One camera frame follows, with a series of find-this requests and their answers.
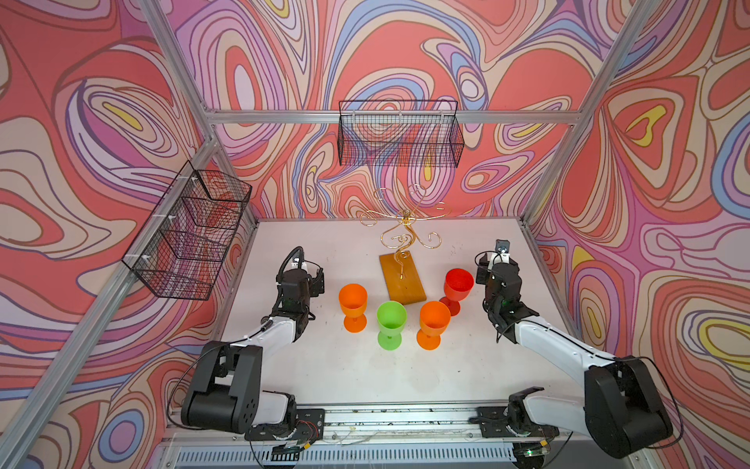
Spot red wine glass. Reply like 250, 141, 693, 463
439, 269, 475, 317

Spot orange wine glass front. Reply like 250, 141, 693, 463
338, 283, 368, 333

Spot orange wine glass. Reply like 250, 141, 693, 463
338, 283, 368, 333
416, 301, 451, 351

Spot orange wine glass back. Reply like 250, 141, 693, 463
416, 301, 451, 351

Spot green wine glass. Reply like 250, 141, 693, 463
376, 301, 408, 351

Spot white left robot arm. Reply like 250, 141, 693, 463
166, 246, 325, 440

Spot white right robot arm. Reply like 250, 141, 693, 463
475, 251, 684, 458

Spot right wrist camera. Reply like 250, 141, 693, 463
495, 240, 511, 263

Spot gold wire glass rack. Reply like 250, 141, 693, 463
357, 184, 451, 305

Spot black wire basket left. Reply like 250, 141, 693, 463
121, 162, 253, 301

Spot black wire basket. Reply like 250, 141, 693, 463
121, 162, 253, 301
337, 98, 465, 168

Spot metal base rail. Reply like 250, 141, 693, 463
154, 402, 655, 468

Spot black wire basket back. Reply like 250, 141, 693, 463
337, 98, 465, 168

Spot aluminium cage frame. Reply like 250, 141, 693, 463
1, 1, 634, 426

